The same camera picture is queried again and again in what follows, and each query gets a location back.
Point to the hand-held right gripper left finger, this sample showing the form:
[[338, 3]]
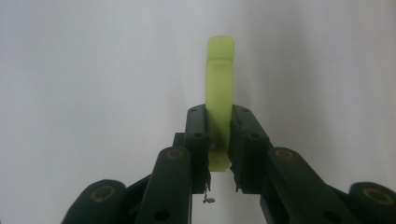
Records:
[[196, 146]]

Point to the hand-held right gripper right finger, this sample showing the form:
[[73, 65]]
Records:
[[249, 149]]

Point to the pale green plastic block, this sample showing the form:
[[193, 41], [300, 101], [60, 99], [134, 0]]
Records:
[[219, 93]]

